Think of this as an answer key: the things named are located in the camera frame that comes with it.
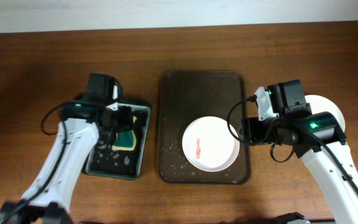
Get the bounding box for green yellow sponge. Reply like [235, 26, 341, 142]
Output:
[111, 129, 137, 151]

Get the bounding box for small black soapy tray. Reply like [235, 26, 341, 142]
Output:
[82, 100, 152, 180]

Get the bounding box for white plate back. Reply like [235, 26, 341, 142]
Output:
[181, 116, 240, 172]

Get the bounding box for white plate front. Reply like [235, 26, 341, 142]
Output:
[305, 95, 346, 131]

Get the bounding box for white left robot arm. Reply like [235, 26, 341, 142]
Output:
[0, 101, 133, 223]

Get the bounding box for large brown serving tray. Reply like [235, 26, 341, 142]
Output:
[156, 70, 251, 185]

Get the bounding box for white plate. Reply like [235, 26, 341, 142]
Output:
[181, 116, 240, 172]
[305, 95, 346, 131]

